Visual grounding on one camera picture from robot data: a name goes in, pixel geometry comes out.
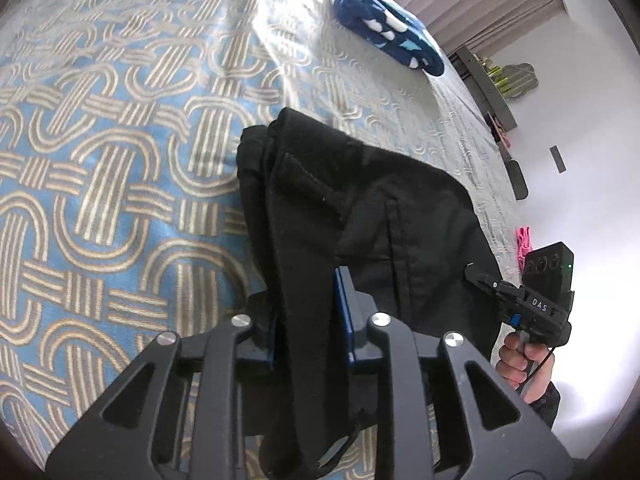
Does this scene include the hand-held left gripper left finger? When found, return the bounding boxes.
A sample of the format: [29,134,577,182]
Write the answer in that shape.
[45,292,281,480]

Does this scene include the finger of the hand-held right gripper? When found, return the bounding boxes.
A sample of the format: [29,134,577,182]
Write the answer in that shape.
[462,262,512,302]

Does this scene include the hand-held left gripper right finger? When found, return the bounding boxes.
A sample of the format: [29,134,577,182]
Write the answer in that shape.
[332,266,573,480]

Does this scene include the black pants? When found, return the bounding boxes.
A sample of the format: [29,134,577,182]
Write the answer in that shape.
[235,106,503,478]

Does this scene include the person's right forearm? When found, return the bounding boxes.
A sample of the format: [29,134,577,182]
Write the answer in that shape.
[530,382,562,431]

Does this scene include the person's right hand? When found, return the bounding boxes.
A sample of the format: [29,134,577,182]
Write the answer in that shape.
[496,332,551,403]

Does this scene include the pink cloth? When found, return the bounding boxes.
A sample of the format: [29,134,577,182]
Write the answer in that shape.
[516,226,535,261]

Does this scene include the dark chair back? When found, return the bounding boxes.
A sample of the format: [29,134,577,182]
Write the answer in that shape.
[505,160,529,198]

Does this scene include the pink hanging item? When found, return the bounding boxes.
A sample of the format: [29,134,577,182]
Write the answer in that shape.
[492,115,511,148]

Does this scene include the blue patterned bedspread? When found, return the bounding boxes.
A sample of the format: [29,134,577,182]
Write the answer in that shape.
[0,0,531,480]

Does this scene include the blue white-spotted cloth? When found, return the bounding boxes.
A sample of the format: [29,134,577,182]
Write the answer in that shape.
[331,0,446,78]

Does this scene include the beige curtain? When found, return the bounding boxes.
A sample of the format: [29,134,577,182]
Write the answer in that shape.
[360,0,568,58]

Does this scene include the dark wall shelf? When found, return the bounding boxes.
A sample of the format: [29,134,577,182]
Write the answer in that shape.
[452,45,518,131]

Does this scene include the green wall decoration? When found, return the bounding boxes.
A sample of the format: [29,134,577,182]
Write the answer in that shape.
[477,55,538,101]

